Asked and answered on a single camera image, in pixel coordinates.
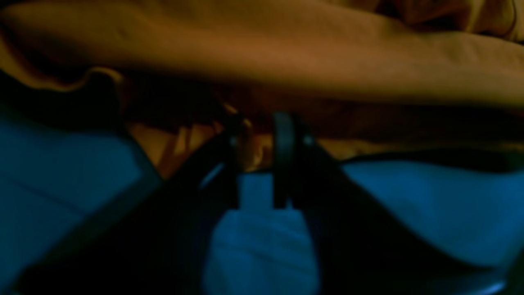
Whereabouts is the blue table cloth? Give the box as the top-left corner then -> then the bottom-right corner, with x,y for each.
1,116 -> 523,295

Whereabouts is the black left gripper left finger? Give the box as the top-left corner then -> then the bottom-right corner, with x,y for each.
16,114 -> 244,295

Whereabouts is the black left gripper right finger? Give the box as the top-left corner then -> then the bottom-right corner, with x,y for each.
273,113 -> 507,295

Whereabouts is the orange t-shirt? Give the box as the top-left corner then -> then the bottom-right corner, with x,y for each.
1,0 -> 523,177

